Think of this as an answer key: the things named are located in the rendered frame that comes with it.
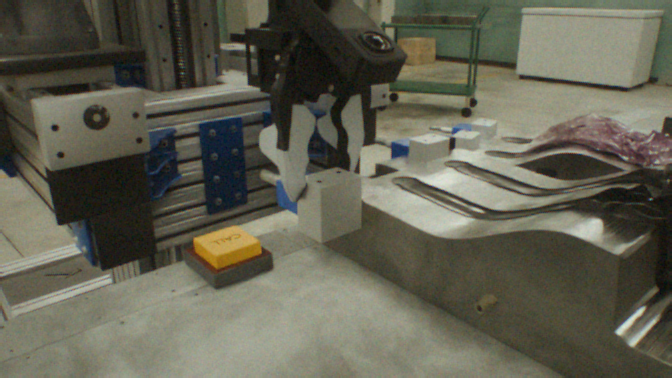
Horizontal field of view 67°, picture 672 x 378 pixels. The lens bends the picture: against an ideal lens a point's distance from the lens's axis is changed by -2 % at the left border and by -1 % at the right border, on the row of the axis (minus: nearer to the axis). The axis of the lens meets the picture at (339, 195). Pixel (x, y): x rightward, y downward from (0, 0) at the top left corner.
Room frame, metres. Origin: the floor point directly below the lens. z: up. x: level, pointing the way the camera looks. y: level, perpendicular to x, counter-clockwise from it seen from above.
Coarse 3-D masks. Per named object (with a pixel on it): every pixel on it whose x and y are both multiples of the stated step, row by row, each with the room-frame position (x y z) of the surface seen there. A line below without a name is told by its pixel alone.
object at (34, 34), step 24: (0, 0) 0.76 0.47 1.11; (24, 0) 0.75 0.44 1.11; (48, 0) 0.77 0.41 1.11; (72, 0) 0.80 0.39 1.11; (0, 24) 0.75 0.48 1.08; (24, 24) 0.74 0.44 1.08; (48, 24) 0.75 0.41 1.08; (72, 24) 0.78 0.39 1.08; (0, 48) 0.74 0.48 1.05; (24, 48) 0.74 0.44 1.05; (48, 48) 0.75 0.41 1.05; (72, 48) 0.77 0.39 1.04; (96, 48) 0.81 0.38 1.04
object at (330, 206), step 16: (272, 176) 0.51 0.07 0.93; (320, 176) 0.45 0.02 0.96; (336, 176) 0.45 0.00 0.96; (352, 176) 0.45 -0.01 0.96; (304, 192) 0.44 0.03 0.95; (320, 192) 0.42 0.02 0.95; (336, 192) 0.43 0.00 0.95; (352, 192) 0.44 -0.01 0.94; (288, 208) 0.46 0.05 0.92; (304, 208) 0.44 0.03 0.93; (320, 208) 0.42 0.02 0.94; (336, 208) 0.43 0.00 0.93; (352, 208) 0.44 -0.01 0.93; (304, 224) 0.44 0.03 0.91; (320, 224) 0.42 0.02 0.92; (336, 224) 0.43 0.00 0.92; (352, 224) 0.44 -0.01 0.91; (320, 240) 0.42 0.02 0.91
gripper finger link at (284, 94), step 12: (288, 72) 0.42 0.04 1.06; (276, 84) 0.42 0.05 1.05; (288, 84) 0.42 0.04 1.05; (276, 96) 0.42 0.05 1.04; (288, 96) 0.42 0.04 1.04; (300, 96) 0.43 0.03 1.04; (276, 108) 0.42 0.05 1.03; (288, 108) 0.42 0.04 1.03; (276, 120) 0.42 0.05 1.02; (288, 120) 0.42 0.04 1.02; (288, 132) 0.42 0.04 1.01; (276, 144) 0.43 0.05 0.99; (288, 144) 0.42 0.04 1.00
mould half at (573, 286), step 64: (384, 192) 0.58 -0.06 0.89; (512, 192) 0.60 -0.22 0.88; (576, 192) 0.53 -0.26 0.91; (384, 256) 0.53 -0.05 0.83; (448, 256) 0.46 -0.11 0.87; (512, 256) 0.41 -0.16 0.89; (576, 256) 0.37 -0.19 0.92; (640, 256) 0.37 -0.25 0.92; (512, 320) 0.40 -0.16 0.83; (576, 320) 0.36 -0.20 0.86; (640, 320) 0.35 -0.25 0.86
